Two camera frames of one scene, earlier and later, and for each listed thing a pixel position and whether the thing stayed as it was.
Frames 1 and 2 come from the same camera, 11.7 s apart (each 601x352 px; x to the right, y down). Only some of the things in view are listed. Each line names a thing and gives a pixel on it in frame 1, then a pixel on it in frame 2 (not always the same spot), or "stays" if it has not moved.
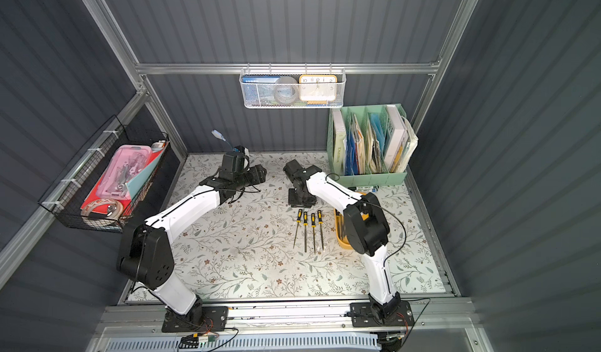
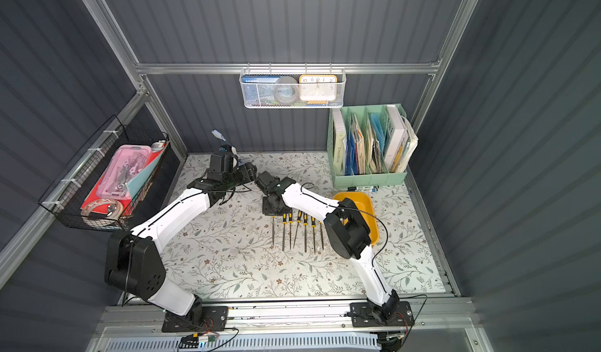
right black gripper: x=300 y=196 -> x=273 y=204
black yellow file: x=305 y=224 stays
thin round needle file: x=320 y=222 stays
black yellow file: x=300 y=214 stays
